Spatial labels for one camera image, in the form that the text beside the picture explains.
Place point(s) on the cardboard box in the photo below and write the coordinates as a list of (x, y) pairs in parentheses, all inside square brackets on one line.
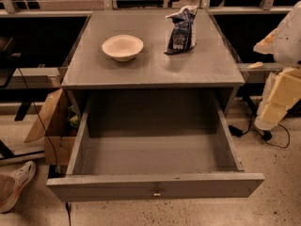
[(52, 125)]

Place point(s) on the grey top drawer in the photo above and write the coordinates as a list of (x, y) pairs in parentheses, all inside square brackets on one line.
[(153, 144)]

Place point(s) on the yellow foam padded gripper finger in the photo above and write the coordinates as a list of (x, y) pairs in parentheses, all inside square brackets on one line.
[(287, 90)]

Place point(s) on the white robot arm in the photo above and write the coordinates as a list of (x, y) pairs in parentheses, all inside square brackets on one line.
[(284, 42)]

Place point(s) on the blue white chip bag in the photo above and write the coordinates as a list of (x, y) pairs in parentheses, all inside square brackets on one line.
[(183, 35)]

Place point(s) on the green item in box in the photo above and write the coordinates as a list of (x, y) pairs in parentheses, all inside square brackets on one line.
[(72, 117)]

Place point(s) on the grey drawer cabinet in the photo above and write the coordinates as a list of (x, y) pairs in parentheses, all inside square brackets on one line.
[(209, 64)]

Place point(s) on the white bowl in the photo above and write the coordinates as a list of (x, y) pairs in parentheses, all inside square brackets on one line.
[(123, 47)]

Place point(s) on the small yellow foam scrap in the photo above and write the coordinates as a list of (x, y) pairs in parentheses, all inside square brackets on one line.
[(255, 65)]

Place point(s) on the white sneaker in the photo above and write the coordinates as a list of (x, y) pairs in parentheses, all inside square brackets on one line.
[(11, 185)]

